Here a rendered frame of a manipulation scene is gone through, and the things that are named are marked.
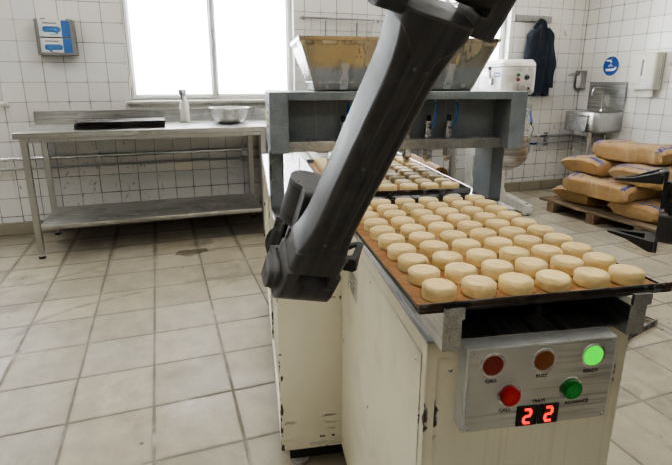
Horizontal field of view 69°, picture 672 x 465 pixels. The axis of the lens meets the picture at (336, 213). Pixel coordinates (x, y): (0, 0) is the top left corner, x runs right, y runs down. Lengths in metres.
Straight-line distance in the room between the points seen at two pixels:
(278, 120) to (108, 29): 3.30
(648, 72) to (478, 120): 4.17
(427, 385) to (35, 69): 4.13
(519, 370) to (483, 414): 0.08
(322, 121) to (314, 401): 0.85
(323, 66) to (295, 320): 0.72
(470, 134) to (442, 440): 0.94
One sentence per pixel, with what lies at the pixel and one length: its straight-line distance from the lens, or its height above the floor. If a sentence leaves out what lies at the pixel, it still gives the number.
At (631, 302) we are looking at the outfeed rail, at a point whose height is 0.89.
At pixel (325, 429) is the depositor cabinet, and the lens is 1.69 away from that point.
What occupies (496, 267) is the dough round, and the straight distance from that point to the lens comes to 0.82.
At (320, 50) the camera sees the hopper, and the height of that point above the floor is 1.28.
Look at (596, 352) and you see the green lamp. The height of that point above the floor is 0.82.
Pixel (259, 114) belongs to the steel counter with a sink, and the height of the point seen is 0.92.
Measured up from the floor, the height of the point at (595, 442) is 0.62.
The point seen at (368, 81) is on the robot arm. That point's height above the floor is 1.21.
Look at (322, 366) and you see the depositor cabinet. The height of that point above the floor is 0.37.
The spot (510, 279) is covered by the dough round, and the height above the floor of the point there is 0.92.
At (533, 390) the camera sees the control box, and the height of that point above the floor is 0.76.
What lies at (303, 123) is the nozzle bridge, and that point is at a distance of 1.40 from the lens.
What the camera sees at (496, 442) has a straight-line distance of 0.90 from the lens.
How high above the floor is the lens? 1.21
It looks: 15 degrees down
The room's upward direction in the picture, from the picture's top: straight up
